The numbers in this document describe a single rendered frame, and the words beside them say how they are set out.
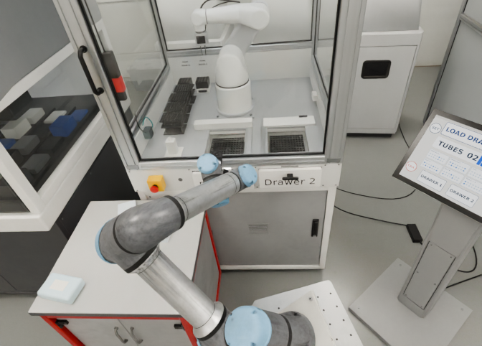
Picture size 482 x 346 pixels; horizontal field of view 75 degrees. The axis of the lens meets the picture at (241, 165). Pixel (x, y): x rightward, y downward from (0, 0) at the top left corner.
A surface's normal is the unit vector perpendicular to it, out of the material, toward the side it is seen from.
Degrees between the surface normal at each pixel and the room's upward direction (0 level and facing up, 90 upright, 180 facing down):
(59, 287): 0
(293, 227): 90
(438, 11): 90
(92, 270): 0
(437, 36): 90
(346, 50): 90
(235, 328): 35
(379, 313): 3
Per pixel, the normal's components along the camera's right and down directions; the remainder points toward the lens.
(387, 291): -0.15, -0.80
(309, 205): -0.05, 0.65
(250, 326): -0.62, -0.47
